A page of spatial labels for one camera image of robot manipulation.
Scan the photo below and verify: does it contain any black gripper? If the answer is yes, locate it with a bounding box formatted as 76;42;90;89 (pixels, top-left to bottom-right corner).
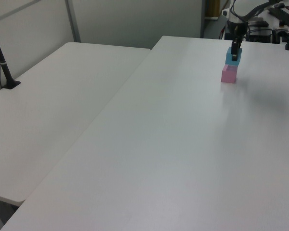
230;23;248;61

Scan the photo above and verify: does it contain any blue cube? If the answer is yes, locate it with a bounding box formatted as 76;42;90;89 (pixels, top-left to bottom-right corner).
225;46;243;66

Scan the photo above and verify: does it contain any pink cube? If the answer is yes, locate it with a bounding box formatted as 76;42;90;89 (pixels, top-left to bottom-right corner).
221;64;238;83

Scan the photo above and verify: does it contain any dark robot control box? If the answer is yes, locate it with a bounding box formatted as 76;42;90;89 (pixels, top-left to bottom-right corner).
247;20;280;44

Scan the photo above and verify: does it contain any yellow cardboard board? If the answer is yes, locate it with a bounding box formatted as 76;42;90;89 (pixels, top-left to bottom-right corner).
205;0;222;20

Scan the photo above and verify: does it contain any black equipment on desk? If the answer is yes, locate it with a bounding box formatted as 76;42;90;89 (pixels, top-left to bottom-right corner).
269;3;289;26

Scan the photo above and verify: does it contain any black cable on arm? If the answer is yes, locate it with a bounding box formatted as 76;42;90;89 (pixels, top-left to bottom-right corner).
230;0;281;24

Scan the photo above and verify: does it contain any grey partition edge post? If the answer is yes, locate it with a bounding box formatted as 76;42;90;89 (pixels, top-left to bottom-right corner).
199;0;208;39

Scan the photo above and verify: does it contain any grey metal partition post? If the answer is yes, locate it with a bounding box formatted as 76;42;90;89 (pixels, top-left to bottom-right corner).
64;0;81;43

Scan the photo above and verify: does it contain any black camera stand pole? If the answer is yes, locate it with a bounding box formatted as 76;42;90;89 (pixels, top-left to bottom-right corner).
0;20;21;90

